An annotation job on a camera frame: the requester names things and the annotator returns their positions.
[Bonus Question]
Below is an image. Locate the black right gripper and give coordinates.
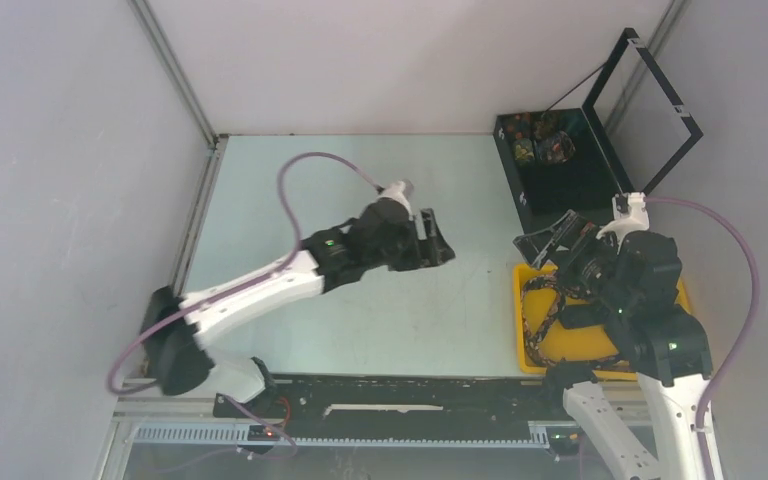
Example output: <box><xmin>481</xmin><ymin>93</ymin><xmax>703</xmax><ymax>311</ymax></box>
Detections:
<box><xmin>512</xmin><ymin>207</ymin><xmax>634</xmax><ymax>311</ymax></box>

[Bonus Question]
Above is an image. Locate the floral rose pattern tie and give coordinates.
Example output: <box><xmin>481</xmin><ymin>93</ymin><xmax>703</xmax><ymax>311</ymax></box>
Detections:
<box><xmin>520</xmin><ymin>272</ymin><xmax>624</xmax><ymax>370</ymax></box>

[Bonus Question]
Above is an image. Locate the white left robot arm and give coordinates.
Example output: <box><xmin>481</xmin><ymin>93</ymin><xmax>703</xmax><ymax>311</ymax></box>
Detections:
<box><xmin>142</xmin><ymin>198</ymin><xmax>456</xmax><ymax>417</ymax></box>

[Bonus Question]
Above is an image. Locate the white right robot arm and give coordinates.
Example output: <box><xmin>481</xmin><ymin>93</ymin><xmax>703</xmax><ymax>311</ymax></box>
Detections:
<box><xmin>515</xmin><ymin>208</ymin><xmax>723</xmax><ymax>479</ymax></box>

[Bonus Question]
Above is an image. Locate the yellow plastic tray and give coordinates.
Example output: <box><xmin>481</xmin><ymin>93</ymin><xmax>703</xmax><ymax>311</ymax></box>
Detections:
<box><xmin>513</xmin><ymin>262</ymin><xmax>693</xmax><ymax>382</ymax></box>

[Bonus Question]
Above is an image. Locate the black storage box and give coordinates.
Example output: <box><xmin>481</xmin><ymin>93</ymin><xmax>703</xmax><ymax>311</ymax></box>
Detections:
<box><xmin>492</xmin><ymin>108</ymin><xmax>623</xmax><ymax>233</ymax></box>

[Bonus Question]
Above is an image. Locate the rolled colourful tie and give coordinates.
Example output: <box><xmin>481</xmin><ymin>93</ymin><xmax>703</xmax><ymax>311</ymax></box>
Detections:
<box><xmin>536</xmin><ymin>131</ymin><xmax>576</xmax><ymax>165</ymax></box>

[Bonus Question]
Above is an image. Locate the rolled patterned tie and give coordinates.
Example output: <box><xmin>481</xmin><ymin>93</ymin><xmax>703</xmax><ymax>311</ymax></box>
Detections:
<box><xmin>512</xmin><ymin>138</ymin><xmax>536</xmax><ymax>166</ymax></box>

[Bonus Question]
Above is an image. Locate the rolled dark tie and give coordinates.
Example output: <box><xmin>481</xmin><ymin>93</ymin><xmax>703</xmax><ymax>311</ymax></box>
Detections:
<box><xmin>533</xmin><ymin>111</ymin><xmax>561</xmax><ymax>140</ymax></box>

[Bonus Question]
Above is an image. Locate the black framed box lid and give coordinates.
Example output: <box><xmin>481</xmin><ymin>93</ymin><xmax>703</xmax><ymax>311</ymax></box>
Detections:
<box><xmin>582</xmin><ymin>27</ymin><xmax>703</xmax><ymax>195</ymax></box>

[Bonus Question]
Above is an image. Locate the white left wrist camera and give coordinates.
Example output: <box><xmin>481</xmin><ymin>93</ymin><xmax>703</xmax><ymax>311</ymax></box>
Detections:
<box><xmin>377</xmin><ymin>179</ymin><xmax>414</xmax><ymax>217</ymax></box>

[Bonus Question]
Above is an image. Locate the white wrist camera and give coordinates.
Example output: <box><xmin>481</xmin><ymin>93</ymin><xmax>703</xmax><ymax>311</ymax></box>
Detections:
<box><xmin>596</xmin><ymin>192</ymin><xmax>650</xmax><ymax>244</ymax></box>
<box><xmin>377</xmin><ymin>179</ymin><xmax>414</xmax><ymax>217</ymax></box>

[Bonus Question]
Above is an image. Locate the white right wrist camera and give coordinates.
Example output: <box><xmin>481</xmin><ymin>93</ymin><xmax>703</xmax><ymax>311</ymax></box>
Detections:
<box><xmin>596</xmin><ymin>192</ymin><xmax>650</xmax><ymax>244</ymax></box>

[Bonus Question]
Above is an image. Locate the white cable duct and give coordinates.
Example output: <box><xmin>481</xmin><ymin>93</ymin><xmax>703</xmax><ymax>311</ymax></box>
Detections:
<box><xmin>130</xmin><ymin>423</ymin><xmax>551</xmax><ymax>450</ymax></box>

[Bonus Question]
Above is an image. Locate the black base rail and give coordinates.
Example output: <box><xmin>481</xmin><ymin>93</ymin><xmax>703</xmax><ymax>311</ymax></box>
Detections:
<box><xmin>246</xmin><ymin>374</ymin><xmax>568</xmax><ymax>443</ymax></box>

